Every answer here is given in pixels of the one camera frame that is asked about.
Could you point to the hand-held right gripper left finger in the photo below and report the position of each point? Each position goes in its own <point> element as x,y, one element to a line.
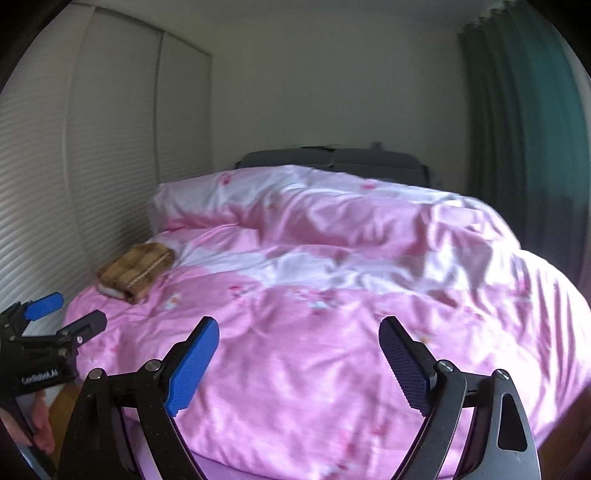
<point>194,364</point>

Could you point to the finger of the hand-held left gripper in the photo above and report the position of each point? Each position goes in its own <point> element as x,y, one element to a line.
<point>44,306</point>
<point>85,323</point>

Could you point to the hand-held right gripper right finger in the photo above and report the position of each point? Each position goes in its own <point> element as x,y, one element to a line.
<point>404,364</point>

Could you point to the person's left hand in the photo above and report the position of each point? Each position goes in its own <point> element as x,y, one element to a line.
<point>44,424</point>

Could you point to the pink floral duvet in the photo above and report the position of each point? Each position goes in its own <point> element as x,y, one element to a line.
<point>323,300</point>

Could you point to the purple bed sheet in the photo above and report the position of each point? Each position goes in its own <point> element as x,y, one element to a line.
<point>217,468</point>

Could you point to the white slatted wardrobe doors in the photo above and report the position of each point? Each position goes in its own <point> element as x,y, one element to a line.
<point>69,161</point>

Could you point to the dark grey headboard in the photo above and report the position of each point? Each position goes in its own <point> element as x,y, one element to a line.
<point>332,159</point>

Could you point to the green curtain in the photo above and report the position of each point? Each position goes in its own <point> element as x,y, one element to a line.
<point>521,115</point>

